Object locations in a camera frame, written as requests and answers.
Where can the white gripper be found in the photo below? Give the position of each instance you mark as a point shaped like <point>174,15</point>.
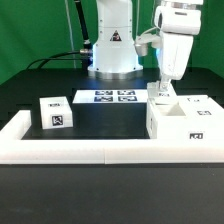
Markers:
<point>172,57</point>

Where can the white cabinet body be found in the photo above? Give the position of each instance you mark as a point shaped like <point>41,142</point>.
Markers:
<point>170,122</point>

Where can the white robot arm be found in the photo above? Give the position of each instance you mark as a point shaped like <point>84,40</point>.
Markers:
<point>117,49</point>

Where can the white base tag plate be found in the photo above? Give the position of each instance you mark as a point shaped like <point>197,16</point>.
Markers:
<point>110,96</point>

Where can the small white tagged box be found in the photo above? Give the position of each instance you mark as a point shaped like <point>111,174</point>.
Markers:
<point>55,112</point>

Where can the white U-shaped foam fence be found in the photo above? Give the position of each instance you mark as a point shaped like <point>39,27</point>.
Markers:
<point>14,149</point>

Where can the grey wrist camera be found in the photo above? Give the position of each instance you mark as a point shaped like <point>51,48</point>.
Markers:
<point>141,43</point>

